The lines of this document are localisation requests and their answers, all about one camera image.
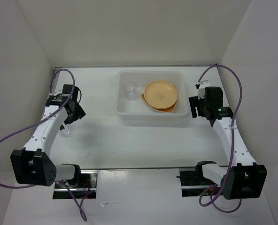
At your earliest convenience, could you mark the woven bamboo basket tray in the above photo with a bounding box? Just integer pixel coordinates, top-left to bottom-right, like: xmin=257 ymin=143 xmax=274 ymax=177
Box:
xmin=140 ymin=93 xmax=178 ymax=113

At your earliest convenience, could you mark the white plastic bin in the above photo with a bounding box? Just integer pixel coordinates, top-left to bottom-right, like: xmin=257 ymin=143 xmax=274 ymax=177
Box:
xmin=114 ymin=71 xmax=189 ymax=121

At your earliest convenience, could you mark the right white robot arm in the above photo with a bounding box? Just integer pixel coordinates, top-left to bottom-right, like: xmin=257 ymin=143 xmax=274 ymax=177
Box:
xmin=189 ymin=85 xmax=267 ymax=200

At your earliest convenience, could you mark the yellow plastic plate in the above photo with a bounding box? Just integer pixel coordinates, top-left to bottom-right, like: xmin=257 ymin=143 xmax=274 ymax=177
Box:
xmin=144 ymin=80 xmax=178 ymax=105

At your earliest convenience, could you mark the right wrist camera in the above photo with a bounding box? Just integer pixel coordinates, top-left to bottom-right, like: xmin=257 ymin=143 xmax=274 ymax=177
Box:
xmin=196 ymin=80 xmax=211 ymax=99

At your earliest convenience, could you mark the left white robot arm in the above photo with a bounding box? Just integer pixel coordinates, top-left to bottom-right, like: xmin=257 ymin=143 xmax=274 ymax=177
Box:
xmin=10 ymin=84 xmax=85 ymax=188

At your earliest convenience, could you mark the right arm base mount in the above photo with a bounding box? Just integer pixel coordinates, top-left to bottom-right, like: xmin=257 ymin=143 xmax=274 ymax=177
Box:
xmin=177 ymin=167 xmax=215 ymax=197

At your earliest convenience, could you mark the clear plastic cup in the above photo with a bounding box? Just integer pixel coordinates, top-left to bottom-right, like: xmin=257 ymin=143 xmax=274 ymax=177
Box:
xmin=60 ymin=123 xmax=71 ymax=137
xmin=123 ymin=81 xmax=137 ymax=100

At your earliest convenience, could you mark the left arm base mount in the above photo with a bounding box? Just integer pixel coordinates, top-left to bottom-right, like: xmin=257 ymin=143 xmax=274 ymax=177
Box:
xmin=52 ymin=170 xmax=98 ymax=200

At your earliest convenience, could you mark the aluminium table edge rail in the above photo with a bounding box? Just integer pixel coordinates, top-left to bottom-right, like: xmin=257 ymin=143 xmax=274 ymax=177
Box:
xmin=30 ymin=67 xmax=61 ymax=158

